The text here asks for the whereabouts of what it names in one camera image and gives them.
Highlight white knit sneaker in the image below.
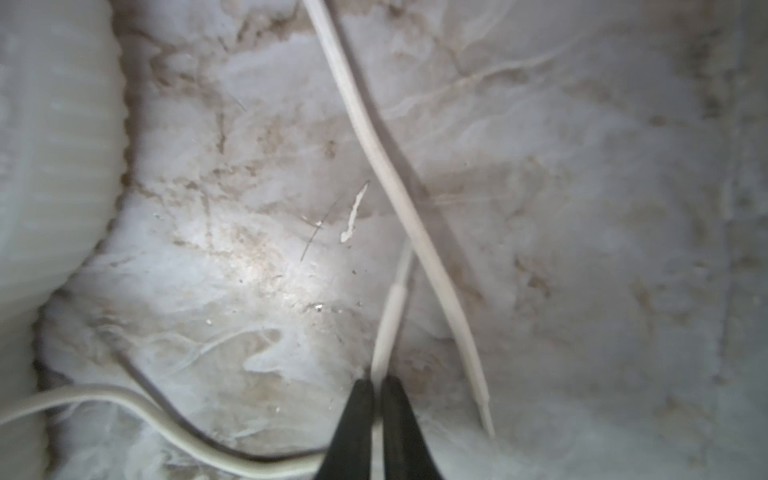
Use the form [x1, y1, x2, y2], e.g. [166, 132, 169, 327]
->
[0, 0, 130, 480]

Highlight sneaker white shoelace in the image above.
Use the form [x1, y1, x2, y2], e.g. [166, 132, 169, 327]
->
[1, 1, 494, 479]

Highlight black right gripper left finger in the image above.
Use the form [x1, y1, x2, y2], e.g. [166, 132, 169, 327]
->
[314, 379, 376, 480]

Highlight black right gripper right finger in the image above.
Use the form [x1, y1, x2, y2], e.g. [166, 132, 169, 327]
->
[380, 375, 443, 480]

